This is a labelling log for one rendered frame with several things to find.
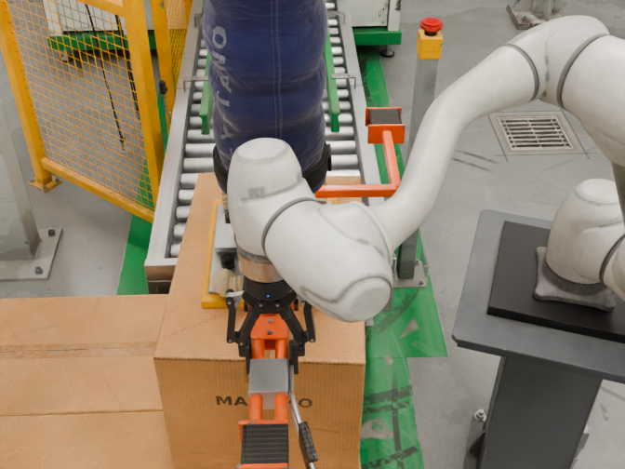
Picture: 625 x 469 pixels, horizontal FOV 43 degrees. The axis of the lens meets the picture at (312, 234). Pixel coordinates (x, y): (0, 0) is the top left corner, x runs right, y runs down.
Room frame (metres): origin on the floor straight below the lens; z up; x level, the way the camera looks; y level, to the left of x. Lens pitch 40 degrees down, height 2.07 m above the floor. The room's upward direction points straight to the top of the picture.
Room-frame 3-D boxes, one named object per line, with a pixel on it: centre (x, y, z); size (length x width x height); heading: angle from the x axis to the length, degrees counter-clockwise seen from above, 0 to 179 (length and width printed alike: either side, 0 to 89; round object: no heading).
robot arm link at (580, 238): (1.38, -0.63, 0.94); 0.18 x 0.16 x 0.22; 34
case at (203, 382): (1.28, 0.09, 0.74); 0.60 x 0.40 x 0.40; 178
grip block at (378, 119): (1.59, -0.17, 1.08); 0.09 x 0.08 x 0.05; 92
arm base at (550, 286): (1.40, -0.63, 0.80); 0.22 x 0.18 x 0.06; 167
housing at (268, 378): (0.82, 0.07, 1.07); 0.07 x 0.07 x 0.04; 2
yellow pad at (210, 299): (1.28, 0.18, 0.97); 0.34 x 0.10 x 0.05; 2
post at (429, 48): (2.24, -0.36, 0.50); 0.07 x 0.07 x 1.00; 3
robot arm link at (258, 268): (0.87, 0.07, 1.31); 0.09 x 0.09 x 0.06
